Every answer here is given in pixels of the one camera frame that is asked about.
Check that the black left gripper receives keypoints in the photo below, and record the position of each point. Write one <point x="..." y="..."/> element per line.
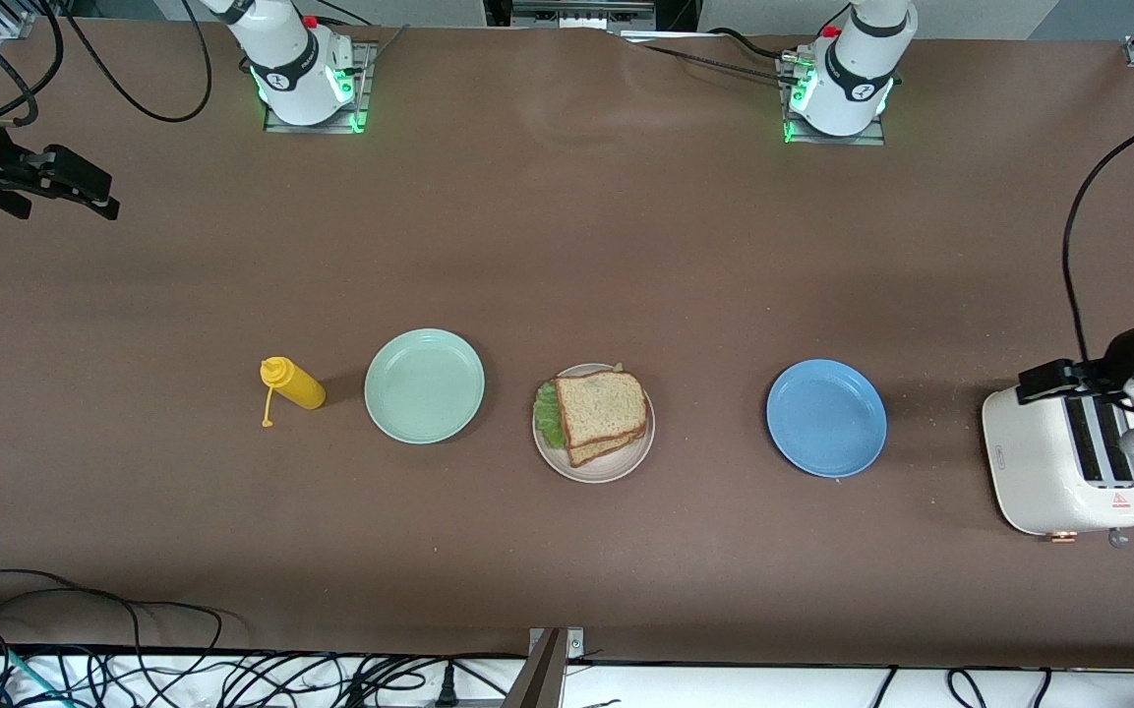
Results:
<point x="1121" y="353"/>

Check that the yellow mustard squeeze bottle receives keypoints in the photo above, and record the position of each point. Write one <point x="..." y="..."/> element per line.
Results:
<point x="296" y="385"/>

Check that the brown bread slice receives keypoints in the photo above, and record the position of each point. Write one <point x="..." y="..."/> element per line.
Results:
<point x="596" y="452"/>
<point x="601" y="408"/>

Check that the green lettuce leaf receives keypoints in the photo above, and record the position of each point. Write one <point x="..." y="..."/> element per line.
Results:
<point x="547" y="418"/>

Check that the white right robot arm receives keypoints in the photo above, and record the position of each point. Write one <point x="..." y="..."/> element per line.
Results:
<point x="291" y="59"/>

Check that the blue plate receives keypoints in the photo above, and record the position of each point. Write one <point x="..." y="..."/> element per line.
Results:
<point x="826" y="418"/>

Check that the mint green plate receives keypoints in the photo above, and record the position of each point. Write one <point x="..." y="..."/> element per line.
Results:
<point x="424" y="385"/>

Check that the beige plate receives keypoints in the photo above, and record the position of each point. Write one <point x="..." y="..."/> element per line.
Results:
<point x="591" y="474"/>

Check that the white toaster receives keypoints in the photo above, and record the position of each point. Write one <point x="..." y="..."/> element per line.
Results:
<point x="1029" y="462"/>

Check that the grey metal strip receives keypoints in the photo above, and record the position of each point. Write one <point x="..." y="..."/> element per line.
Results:
<point x="665" y="36"/>

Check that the grey metal device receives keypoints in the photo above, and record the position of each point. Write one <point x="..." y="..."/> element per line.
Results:
<point x="581" y="15"/>

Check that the black power plug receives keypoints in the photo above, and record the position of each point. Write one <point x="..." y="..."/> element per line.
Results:
<point x="446" y="688"/>

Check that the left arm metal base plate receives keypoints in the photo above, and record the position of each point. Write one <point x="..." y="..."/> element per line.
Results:
<point x="876" y="139"/>

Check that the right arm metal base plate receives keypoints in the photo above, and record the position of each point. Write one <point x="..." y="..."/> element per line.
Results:
<point x="366" y="88"/>

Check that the small metal bracket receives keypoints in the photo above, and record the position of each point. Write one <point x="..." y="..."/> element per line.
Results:
<point x="574" y="644"/>

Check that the grey metal post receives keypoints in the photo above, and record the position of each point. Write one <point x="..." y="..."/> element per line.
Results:
<point x="537" y="678"/>

